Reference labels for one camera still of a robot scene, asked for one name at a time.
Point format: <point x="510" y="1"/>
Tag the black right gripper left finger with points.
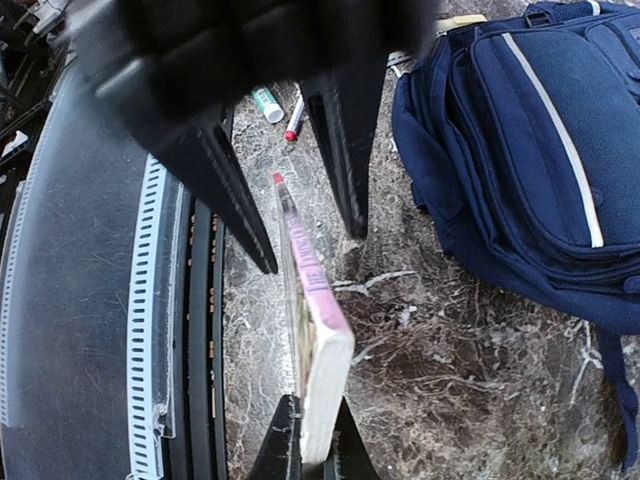
<point x="279" y="457"/>

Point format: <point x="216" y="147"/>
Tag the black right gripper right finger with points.
<point x="348" y="458"/>

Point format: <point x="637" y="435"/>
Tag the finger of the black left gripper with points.
<point x="342" y="106"/>
<point x="200" y="155"/>

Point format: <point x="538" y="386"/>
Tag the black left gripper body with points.
<point x="157" y="65"/>

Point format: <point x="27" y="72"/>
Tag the pink Taming of Shrew book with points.
<point x="321" y="337"/>

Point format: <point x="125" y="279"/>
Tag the navy blue student backpack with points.
<point x="521" y="139"/>

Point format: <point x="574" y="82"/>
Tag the red capped white marker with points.
<point x="295" y="120"/>

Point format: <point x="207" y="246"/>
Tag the green white glue stick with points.
<point x="268" y="105"/>

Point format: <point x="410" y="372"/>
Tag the yellow highlighter pen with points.
<point x="464" y="20"/>

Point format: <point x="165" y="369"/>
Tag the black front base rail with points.
<point x="189" y="266"/>

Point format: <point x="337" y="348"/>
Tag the white slotted cable duct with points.
<point x="78" y="393"/>

